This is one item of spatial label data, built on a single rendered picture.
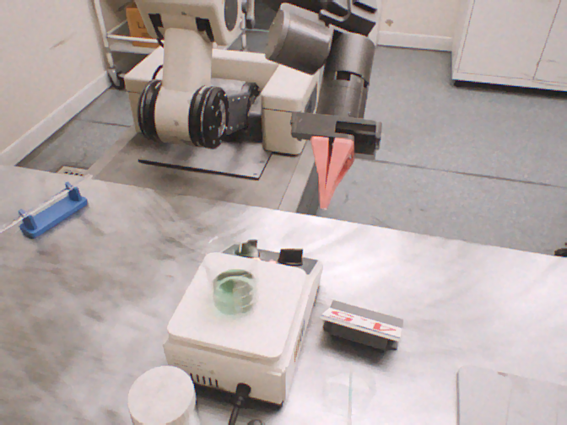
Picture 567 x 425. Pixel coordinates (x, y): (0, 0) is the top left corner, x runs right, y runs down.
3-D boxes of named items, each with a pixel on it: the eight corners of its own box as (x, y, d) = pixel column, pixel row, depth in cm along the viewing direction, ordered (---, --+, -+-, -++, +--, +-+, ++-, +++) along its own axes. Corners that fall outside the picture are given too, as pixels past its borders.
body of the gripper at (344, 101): (379, 137, 53) (389, 73, 54) (288, 126, 55) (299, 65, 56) (378, 155, 60) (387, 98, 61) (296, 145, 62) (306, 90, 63)
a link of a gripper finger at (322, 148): (364, 208, 52) (378, 125, 53) (299, 198, 53) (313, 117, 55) (365, 220, 58) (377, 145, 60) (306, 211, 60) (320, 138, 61)
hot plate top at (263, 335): (208, 255, 58) (207, 250, 57) (308, 274, 55) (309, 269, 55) (164, 337, 49) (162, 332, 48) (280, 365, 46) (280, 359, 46)
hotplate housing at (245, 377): (230, 256, 68) (226, 212, 63) (323, 275, 66) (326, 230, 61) (159, 400, 52) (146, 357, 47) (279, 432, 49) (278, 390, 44)
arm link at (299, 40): (375, -10, 61) (341, 43, 68) (291, -48, 57) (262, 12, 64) (385, 55, 54) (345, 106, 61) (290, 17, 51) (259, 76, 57)
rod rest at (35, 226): (75, 196, 79) (69, 178, 77) (89, 203, 78) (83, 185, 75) (19, 230, 73) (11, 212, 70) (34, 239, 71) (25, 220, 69)
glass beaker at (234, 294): (248, 277, 54) (245, 221, 49) (270, 311, 51) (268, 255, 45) (197, 296, 52) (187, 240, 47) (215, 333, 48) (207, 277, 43)
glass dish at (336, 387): (381, 385, 53) (385, 374, 52) (361, 428, 50) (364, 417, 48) (336, 363, 55) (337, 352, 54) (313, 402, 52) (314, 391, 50)
